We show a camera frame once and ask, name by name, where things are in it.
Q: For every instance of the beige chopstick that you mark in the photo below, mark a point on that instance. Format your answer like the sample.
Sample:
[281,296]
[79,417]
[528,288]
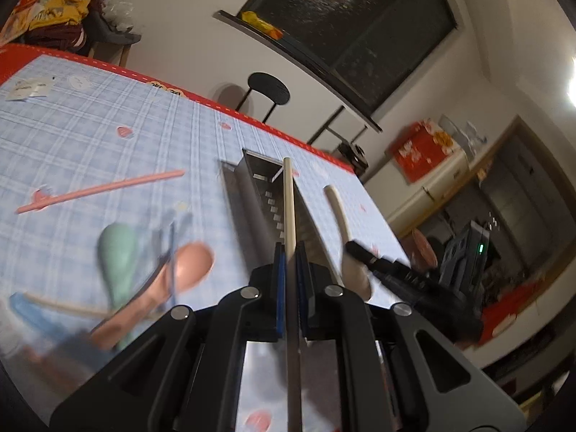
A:
[67,307]
[290,207]

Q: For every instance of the beige spoon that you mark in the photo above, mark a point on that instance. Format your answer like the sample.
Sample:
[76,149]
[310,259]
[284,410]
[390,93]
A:
[337,207]

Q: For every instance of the black round pot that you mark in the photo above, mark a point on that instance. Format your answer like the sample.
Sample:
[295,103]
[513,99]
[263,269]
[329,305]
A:
[355,157]

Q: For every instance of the pink chopstick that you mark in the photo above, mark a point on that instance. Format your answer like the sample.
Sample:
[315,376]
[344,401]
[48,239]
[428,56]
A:
[112,186]

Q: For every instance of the black round-back chair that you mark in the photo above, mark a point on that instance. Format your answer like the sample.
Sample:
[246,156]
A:
[270,85]

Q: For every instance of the clear glass jar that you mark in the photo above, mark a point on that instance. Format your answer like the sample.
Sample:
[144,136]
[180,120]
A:
[474,137]

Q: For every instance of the yellow clothes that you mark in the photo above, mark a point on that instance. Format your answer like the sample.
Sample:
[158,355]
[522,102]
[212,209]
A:
[58,6]

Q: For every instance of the pink spoon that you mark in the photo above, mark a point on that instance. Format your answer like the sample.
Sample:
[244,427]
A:
[191,263]

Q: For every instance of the orange snack bag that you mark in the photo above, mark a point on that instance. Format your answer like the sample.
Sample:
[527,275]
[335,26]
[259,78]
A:
[22,18]

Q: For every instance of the pale green bowl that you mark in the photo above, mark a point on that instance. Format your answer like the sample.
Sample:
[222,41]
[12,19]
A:
[450,128]

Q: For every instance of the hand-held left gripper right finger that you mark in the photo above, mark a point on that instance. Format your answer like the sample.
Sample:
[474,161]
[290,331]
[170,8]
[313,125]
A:
[300,279]

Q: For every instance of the white refrigerator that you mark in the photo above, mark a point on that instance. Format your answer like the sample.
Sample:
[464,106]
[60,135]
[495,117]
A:
[432,189]

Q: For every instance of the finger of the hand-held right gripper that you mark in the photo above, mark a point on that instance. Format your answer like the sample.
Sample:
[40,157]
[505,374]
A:
[382,267]

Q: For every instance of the dark window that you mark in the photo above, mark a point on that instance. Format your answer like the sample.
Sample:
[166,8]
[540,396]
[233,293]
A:
[360,22]

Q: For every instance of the black folding chair frame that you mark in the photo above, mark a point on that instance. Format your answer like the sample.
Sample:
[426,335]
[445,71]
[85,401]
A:
[328,124]

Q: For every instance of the pink basin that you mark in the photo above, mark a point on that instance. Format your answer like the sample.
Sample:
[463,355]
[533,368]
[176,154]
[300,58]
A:
[425,247]

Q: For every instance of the green spoon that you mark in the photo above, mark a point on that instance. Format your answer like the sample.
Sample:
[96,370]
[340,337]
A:
[119,252]

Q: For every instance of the clear plastic bag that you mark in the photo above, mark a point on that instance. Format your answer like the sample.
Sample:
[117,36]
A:
[119,13]

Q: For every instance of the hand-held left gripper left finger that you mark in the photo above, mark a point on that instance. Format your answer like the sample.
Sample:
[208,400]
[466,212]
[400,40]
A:
[279,279]

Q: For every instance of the red gift box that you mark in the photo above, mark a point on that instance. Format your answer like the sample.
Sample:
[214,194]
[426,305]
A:
[414,153]

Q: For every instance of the white paper sachet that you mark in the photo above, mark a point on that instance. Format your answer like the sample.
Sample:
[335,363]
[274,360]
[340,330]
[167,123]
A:
[42,86]
[20,90]

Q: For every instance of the yellow snack packet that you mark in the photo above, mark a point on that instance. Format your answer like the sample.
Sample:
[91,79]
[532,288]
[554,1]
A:
[261,22]

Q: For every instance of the blue plaid tablecloth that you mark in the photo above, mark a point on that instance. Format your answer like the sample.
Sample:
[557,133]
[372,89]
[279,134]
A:
[90,135]

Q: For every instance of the blue spoon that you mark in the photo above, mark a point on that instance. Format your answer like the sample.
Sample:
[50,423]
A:
[31,312]

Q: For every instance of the red cloth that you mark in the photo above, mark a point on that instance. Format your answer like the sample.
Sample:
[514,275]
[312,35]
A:
[517,306]

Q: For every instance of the dark red clothes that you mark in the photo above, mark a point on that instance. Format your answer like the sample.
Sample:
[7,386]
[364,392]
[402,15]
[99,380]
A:
[54,36]

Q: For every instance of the stainless steel utensil tray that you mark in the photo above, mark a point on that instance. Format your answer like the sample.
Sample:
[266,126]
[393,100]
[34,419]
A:
[265,175]

